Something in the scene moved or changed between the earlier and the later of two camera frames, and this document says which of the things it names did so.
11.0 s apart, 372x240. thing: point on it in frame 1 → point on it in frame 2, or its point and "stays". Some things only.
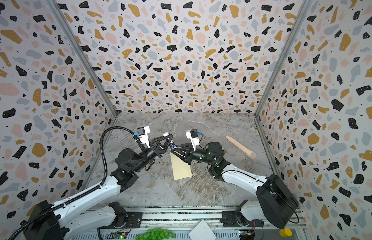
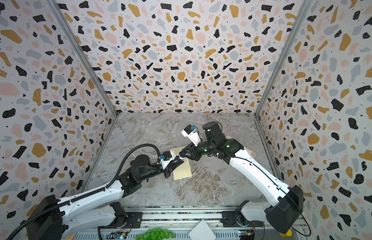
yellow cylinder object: x=285 y=233 stays
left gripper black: x=156 y=148 → x=166 y=170
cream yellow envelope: x=181 y=170 stays
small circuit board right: x=247 y=234 stays
